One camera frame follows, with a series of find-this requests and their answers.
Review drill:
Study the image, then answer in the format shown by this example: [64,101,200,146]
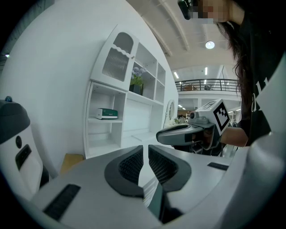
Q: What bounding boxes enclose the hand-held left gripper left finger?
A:
[31,144,162,229]

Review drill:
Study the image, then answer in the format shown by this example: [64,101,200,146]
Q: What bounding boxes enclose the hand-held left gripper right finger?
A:
[148,144,234,212]

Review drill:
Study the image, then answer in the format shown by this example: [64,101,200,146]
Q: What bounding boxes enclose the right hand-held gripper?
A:
[156,98,231,155]

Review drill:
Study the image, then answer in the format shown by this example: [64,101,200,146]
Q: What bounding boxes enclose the dark green box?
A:
[96,108,119,120]

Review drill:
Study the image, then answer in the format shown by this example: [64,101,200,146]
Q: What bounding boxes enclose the person's right forearm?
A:
[219,127,250,148]

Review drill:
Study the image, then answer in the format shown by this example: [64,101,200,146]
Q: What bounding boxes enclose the white desk with shelves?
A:
[84,24,180,160]

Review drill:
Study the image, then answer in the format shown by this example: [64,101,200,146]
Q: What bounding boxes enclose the person's right hand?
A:
[202,128,216,150]

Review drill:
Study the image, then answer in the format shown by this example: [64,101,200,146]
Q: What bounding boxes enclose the brown cardboard box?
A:
[59,153,86,175]

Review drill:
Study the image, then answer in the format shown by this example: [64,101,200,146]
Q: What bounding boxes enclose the white vanity table with mirror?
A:
[163,99,180,128]

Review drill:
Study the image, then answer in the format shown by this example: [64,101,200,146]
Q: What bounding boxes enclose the black balcony railing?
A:
[174,78,242,92]

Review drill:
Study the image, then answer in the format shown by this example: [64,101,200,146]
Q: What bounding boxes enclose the blue flowers in black box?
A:
[129,66,148,96]

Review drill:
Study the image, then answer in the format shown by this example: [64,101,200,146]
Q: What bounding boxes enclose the white black service robot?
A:
[0,95,50,200]

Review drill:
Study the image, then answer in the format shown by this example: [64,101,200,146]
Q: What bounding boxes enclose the white ribbed glass cabinet door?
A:
[90,25,140,92]

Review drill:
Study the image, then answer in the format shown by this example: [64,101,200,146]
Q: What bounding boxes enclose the person's black shirt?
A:
[223,0,286,147]

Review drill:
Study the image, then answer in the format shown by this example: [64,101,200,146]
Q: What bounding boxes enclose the person's face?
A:
[191,0,244,25]

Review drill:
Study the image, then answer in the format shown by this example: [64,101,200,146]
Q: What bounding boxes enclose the black head camera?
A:
[177,0,199,21]

